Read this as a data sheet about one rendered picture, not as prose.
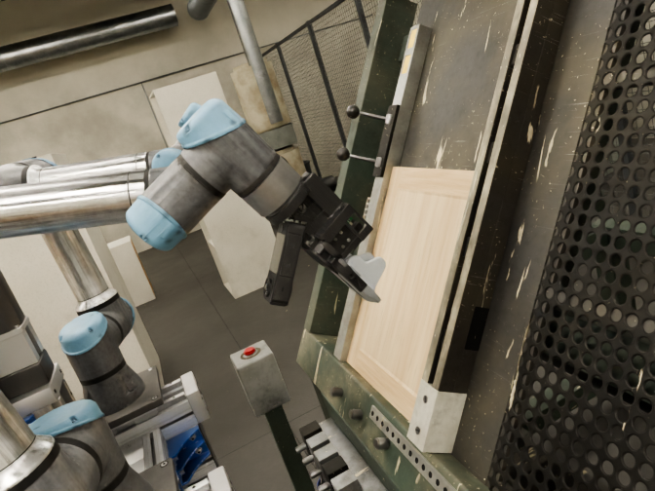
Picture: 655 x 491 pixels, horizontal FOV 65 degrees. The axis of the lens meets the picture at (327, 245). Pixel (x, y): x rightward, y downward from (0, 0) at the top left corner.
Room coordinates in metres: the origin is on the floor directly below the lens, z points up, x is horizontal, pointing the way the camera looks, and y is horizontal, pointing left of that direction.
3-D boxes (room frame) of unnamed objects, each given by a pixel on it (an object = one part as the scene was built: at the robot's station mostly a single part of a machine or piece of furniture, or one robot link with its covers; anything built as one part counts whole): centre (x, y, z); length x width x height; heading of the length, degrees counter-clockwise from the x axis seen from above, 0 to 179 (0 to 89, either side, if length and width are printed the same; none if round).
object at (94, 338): (1.26, 0.65, 1.20); 0.13 x 0.12 x 0.14; 179
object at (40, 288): (3.47, 1.76, 0.88); 0.90 x 0.60 x 1.75; 17
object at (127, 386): (1.25, 0.65, 1.09); 0.15 x 0.15 x 0.10
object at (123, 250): (5.84, 2.40, 0.36); 0.58 x 0.45 x 0.72; 107
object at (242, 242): (5.18, 0.83, 1.03); 0.60 x 0.58 x 2.05; 17
